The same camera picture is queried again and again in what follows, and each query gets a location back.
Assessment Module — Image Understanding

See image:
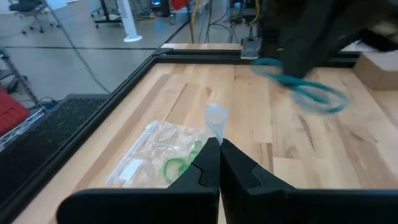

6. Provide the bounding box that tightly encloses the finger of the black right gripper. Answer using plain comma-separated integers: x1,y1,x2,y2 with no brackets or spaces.
295,30,330,77
281,34,299,77

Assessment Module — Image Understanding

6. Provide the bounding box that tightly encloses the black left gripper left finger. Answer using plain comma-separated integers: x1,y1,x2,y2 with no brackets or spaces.
57,138,221,224

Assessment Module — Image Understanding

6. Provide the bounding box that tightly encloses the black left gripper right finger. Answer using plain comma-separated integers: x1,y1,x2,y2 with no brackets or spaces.
220,139,398,224

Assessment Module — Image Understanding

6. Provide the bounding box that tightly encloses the teal thin rubber band tangle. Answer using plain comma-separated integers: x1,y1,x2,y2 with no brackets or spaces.
250,57,349,114

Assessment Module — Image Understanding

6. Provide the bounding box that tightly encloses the clear plastic zip bag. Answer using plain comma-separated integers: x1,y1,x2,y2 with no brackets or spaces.
105,120,215,190
203,102,230,146

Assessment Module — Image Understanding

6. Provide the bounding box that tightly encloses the green rubber band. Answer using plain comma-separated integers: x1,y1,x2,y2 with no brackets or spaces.
162,157,191,184
177,151,200,174
186,139,205,162

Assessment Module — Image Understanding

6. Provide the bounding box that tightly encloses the brown cardboard box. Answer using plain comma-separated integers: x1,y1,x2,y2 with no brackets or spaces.
353,51,398,91

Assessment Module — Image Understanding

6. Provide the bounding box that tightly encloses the black perforated floor mat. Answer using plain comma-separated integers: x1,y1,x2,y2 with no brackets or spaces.
0,94,111,203

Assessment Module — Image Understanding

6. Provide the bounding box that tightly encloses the red plastic bin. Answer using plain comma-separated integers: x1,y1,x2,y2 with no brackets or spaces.
0,86,31,137

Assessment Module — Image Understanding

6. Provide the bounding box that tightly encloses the black office chair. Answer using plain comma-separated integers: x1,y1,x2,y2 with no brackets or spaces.
7,0,62,35

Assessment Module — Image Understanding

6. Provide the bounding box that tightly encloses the grey metal bracket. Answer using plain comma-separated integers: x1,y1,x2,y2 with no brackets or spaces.
241,36,262,60

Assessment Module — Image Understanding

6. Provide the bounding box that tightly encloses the black aluminium table frame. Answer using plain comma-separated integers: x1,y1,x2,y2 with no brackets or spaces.
0,46,361,224

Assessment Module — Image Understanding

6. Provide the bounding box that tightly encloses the yellow floor cable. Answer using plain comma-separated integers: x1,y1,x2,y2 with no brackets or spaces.
189,0,200,44

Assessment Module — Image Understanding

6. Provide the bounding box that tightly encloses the chrome wire shelf cart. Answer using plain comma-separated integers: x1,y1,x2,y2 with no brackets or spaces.
0,43,47,149

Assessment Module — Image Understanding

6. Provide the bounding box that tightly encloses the white pedestal stand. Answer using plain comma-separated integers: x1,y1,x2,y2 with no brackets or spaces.
117,0,143,43

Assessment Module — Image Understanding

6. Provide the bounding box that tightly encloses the thin black floor cable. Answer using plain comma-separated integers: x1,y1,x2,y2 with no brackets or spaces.
42,0,111,95

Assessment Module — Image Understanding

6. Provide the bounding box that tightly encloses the black desk frame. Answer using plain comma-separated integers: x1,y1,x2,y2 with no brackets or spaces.
90,0,125,29

